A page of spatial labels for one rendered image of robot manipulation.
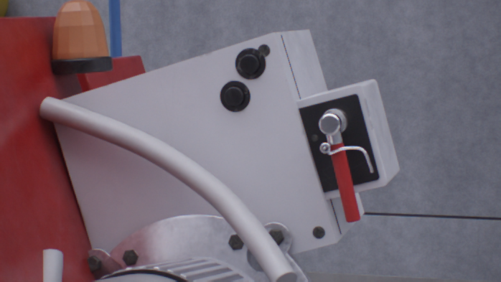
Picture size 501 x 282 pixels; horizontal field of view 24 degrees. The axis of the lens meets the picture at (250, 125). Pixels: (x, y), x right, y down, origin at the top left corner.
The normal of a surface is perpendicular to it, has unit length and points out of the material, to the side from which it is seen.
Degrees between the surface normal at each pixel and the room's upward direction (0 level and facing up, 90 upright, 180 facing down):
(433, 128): 90
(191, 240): 81
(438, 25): 90
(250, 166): 90
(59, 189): 70
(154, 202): 90
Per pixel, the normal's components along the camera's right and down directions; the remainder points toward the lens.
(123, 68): 0.92, -0.27
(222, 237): -0.23, -0.06
